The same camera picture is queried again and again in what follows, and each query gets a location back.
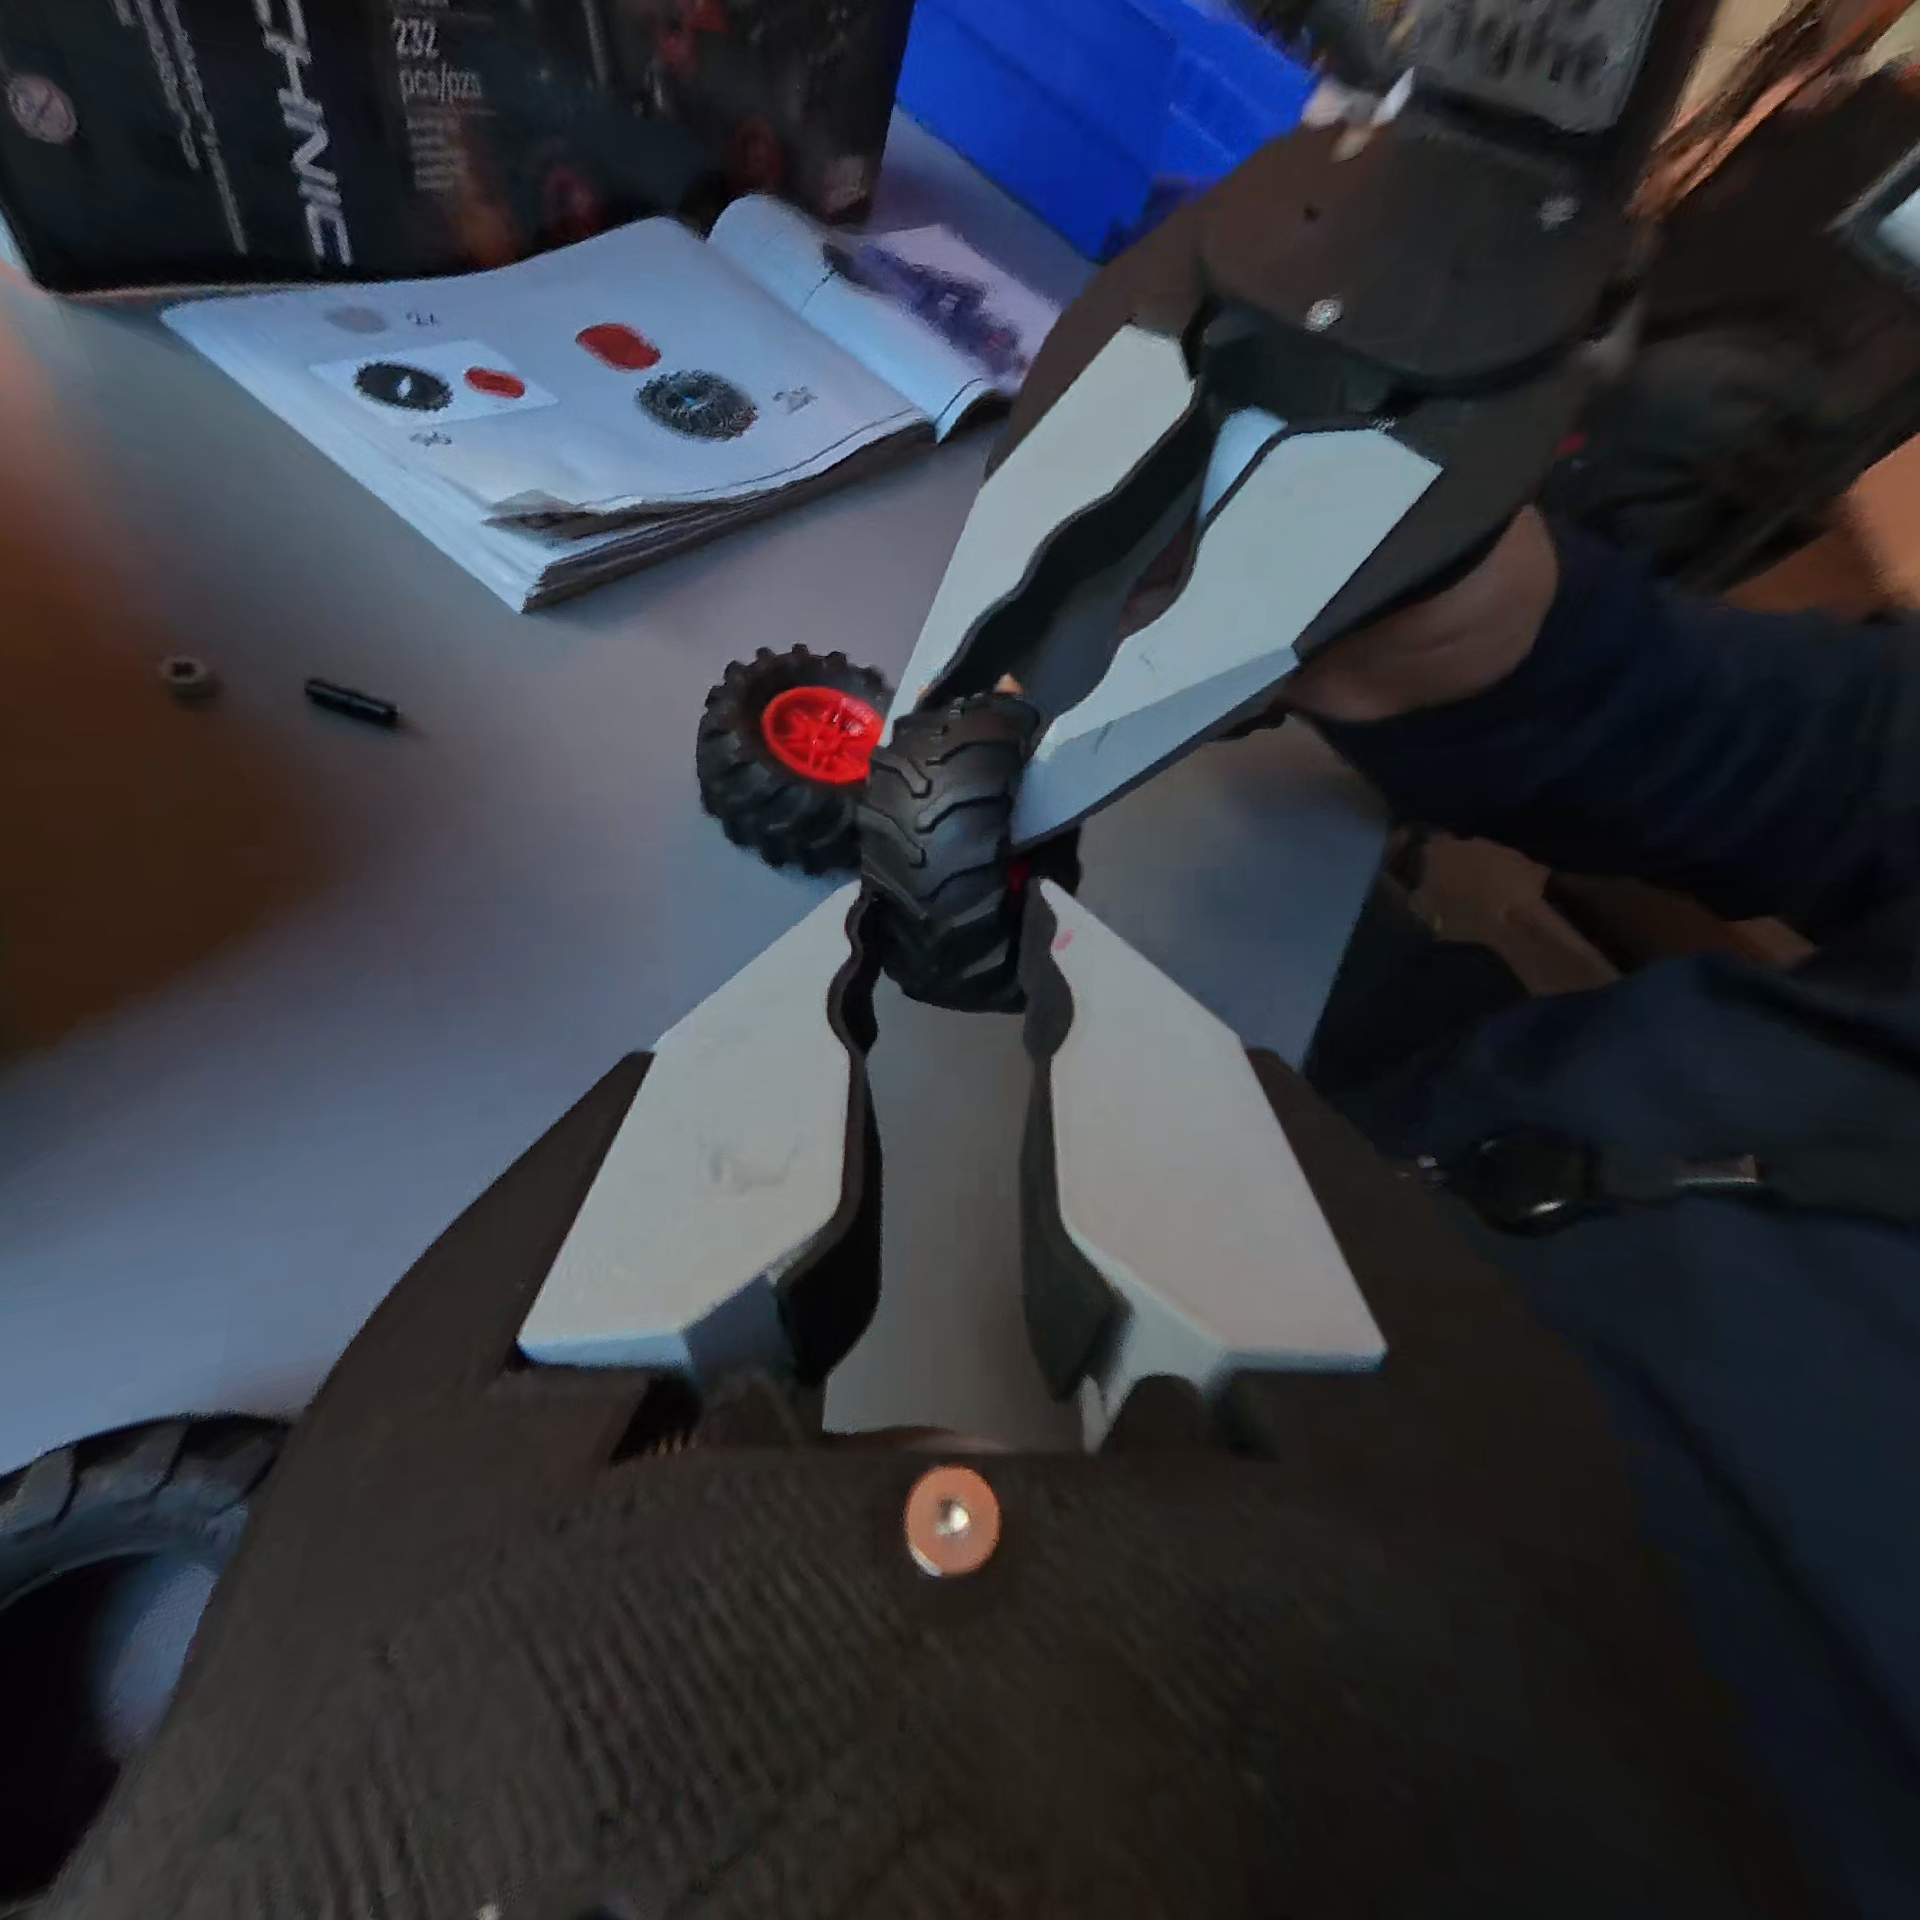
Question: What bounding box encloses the person's right forearm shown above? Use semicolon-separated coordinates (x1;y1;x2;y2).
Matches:
1319;526;1920;932

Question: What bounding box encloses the white instruction booklet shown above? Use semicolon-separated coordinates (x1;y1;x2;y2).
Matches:
158;192;1067;615

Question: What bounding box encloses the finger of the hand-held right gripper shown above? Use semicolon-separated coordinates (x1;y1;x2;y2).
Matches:
1006;412;1444;848
896;321;1204;729

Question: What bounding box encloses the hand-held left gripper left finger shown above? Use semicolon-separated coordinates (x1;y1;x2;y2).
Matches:
516;882;886;1389

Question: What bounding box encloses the blue plastic bin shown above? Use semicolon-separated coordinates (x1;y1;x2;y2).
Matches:
896;0;1328;260

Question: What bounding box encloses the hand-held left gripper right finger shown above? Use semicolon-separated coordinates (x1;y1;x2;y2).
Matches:
1019;882;1387;1400

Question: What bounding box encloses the person's right hand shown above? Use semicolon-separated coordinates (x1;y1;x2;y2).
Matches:
1290;509;1567;740

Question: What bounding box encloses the black rubber toy tire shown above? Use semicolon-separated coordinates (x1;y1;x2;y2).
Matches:
695;645;893;876
0;1414;294;1905
858;692;1044;1014

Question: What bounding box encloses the black printed cardboard box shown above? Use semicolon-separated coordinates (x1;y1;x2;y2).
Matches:
0;0;917;294

